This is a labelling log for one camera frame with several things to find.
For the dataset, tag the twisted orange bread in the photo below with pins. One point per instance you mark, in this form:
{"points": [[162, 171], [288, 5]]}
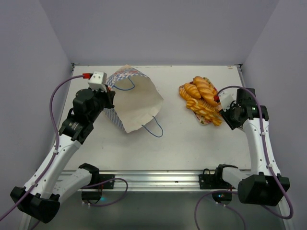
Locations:
{"points": [[206, 90]]}

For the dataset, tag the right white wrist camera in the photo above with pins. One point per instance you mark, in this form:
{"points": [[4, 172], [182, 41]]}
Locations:
{"points": [[225, 98]]}

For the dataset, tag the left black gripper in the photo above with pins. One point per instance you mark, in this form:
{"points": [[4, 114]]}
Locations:
{"points": [[109, 95]]}

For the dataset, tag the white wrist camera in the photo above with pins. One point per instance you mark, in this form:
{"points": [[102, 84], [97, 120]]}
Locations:
{"points": [[98, 81], [225, 98]]}

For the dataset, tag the checkered paper bag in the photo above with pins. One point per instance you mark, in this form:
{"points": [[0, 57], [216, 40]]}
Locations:
{"points": [[136, 102]]}

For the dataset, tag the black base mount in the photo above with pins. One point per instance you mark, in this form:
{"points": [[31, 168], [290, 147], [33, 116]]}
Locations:
{"points": [[93, 197], [209, 180]]}

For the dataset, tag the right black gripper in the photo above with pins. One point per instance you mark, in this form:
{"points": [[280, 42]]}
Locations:
{"points": [[227, 116]]}

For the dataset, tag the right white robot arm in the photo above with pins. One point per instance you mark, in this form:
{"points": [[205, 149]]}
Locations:
{"points": [[264, 185]]}

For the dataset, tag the long ridged orange bread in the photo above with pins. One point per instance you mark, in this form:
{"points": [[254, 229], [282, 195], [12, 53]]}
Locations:
{"points": [[205, 113]]}

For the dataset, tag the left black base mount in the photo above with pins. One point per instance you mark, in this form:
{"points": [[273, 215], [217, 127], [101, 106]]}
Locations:
{"points": [[93, 197]]}

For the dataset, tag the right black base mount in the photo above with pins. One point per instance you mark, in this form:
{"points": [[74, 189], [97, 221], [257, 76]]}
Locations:
{"points": [[209, 180]]}

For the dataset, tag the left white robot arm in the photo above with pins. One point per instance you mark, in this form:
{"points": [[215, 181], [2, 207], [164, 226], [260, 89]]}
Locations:
{"points": [[72, 134]]}

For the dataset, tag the small orange bread roll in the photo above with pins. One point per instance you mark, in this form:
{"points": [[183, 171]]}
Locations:
{"points": [[192, 90]]}

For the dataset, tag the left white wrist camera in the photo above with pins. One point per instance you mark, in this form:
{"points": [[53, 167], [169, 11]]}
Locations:
{"points": [[98, 81]]}

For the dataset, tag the aluminium rail frame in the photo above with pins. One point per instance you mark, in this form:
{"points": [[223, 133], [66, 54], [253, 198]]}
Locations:
{"points": [[156, 180]]}

